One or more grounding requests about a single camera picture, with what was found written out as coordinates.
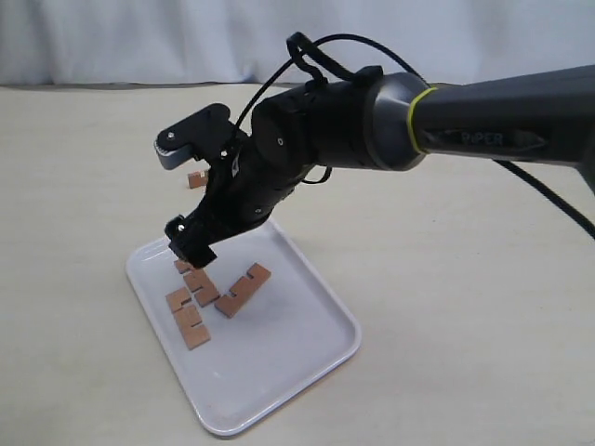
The wooden notched piece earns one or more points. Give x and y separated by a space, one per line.
188 319
200 285
242 291

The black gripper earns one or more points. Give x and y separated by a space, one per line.
325 125

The wooden block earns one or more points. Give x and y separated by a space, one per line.
197 179

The white plastic tray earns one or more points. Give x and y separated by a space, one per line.
290 334

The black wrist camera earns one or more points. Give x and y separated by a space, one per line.
205 135

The white backdrop curtain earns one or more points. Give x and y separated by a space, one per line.
228 42

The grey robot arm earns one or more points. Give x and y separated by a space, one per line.
374 121

